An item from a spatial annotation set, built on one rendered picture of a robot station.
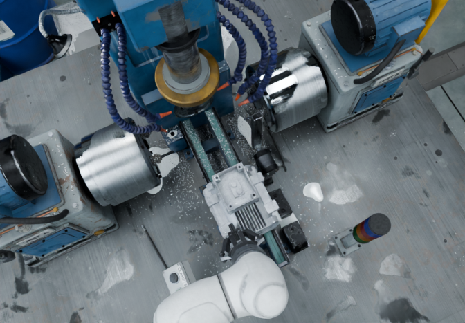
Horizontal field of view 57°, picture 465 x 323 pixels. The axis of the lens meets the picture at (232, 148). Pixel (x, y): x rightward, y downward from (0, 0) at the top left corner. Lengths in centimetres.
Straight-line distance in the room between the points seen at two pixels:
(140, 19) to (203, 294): 57
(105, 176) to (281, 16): 105
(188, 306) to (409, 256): 96
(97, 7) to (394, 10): 81
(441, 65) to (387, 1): 162
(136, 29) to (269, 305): 62
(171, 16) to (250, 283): 57
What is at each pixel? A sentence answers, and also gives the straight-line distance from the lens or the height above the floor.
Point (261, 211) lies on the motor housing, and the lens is 132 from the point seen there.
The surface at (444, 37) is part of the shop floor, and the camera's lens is 308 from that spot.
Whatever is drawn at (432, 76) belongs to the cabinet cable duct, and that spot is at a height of 3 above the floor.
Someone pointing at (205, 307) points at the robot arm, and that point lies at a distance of 93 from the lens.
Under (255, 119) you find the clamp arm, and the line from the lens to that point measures 123.
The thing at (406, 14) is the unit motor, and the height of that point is 132.
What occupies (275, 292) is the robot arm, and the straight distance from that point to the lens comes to 90.
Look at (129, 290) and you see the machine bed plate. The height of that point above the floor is 80.
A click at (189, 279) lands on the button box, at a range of 133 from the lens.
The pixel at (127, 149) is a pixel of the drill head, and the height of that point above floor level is 116.
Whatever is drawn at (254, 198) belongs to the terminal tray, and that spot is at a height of 115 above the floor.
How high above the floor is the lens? 238
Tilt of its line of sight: 71 degrees down
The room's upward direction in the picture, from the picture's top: 8 degrees counter-clockwise
